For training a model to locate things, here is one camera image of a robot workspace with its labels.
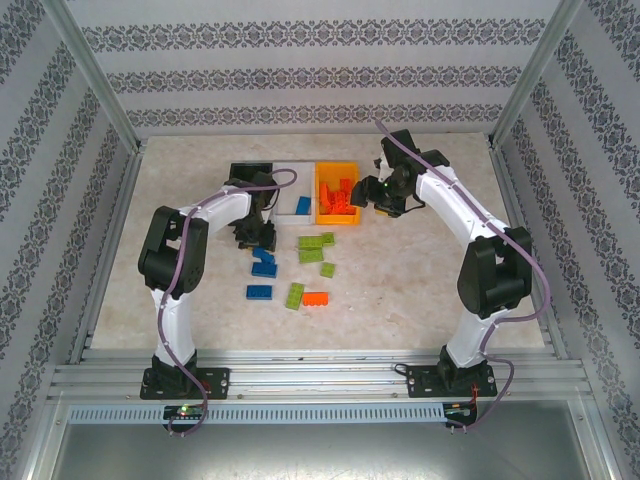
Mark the small blue lego brick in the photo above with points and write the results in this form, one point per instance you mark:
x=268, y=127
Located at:
x=269, y=258

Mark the narrow blue lego brick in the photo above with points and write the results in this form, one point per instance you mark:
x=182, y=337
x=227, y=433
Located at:
x=303, y=205

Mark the small green lego brick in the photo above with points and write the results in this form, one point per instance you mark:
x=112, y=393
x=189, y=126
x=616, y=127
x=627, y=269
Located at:
x=328, y=239
x=328, y=269

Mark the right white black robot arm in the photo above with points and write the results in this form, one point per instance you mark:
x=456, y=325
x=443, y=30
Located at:
x=450, y=195

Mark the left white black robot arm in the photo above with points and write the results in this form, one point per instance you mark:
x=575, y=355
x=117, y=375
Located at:
x=220, y=207

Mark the orange plastic container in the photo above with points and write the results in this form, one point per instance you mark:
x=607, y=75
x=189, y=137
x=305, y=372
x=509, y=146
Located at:
x=340, y=219

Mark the white plastic container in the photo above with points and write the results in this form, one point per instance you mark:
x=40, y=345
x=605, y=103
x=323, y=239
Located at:
x=287, y=200

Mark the black plastic container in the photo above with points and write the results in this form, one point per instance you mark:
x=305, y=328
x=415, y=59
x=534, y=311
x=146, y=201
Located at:
x=242, y=172

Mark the left small circuit board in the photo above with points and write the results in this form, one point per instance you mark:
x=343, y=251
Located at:
x=184, y=411

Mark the small circuit board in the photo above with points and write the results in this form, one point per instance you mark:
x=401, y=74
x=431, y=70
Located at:
x=459, y=409
x=184, y=411

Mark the right small circuit board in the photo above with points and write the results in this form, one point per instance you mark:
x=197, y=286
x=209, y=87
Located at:
x=459, y=409

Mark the left aluminium side rail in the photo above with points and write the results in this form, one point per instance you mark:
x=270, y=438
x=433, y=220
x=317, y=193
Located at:
x=117, y=215

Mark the aluminium side rail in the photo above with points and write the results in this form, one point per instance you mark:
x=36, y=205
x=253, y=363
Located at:
x=520, y=235
x=117, y=215

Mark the right aluminium side rail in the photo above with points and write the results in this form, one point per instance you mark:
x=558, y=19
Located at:
x=520, y=235

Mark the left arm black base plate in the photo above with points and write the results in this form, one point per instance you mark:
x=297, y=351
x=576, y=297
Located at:
x=220, y=382

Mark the aluminium mounting rail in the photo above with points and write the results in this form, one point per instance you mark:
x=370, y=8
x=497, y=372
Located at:
x=320, y=377

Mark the right aluminium frame post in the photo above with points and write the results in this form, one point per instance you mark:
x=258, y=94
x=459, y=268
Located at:
x=535, y=70

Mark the aluminium frame post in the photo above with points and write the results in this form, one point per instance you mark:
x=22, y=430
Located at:
x=90, y=70
x=535, y=70

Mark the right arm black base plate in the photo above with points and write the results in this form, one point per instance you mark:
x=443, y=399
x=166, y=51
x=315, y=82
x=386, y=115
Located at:
x=425, y=381

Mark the left aluminium frame post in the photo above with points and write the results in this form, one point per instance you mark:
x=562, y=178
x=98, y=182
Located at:
x=90, y=70

